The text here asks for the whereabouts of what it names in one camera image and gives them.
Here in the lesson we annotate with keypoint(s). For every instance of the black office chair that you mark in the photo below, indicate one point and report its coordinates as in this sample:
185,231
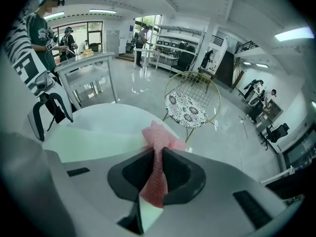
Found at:
276,133

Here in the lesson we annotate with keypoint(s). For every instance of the pink cloth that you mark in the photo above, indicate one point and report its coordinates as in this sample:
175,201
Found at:
158,179

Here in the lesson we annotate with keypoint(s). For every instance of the white metal shelving rack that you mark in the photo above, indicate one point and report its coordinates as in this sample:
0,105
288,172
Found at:
172,36

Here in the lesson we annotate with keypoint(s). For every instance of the grey locker cabinet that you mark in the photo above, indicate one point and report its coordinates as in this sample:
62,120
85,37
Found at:
113,41

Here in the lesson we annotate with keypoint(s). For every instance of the round white table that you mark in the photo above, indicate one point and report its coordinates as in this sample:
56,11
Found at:
111,116

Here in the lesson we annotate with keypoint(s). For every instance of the white power strip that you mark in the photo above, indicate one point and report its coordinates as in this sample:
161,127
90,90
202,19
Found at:
240,118

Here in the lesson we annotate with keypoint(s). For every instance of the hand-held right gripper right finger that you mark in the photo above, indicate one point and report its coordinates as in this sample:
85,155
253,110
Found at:
222,201

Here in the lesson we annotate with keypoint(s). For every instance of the light green mat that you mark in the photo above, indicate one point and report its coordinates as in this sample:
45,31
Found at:
98,147

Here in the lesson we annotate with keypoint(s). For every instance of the black visitor chair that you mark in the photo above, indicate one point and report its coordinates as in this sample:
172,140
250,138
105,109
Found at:
185,60

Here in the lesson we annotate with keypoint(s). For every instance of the dark wooden staircase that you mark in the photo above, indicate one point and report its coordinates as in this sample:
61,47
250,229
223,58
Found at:
225,68

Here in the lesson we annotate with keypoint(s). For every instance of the white high table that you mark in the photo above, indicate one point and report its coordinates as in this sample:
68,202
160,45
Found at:
148,49

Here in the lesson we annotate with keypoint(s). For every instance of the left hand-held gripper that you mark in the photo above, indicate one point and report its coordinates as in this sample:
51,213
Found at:
27,70

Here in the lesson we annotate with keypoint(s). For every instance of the white rectangular desk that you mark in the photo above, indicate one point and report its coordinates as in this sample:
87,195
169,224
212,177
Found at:
84,59

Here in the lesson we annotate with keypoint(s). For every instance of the wooden counter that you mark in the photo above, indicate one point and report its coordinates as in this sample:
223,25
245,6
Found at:
274,110

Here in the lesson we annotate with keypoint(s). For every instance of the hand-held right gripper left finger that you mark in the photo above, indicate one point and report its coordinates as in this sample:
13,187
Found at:
86,181

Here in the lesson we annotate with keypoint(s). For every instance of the ceiling light tube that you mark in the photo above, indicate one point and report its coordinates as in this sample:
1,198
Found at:
293,34
54,15
102,11

